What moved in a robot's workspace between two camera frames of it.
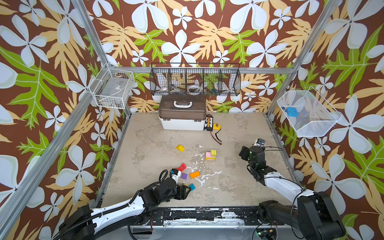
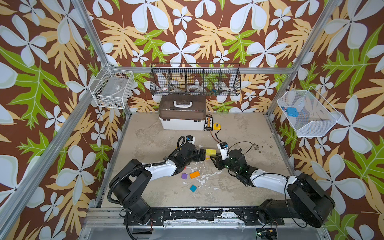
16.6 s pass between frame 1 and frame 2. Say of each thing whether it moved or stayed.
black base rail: stayed
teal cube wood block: stayed
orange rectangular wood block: stayed
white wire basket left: stayed
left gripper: moved
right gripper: moved
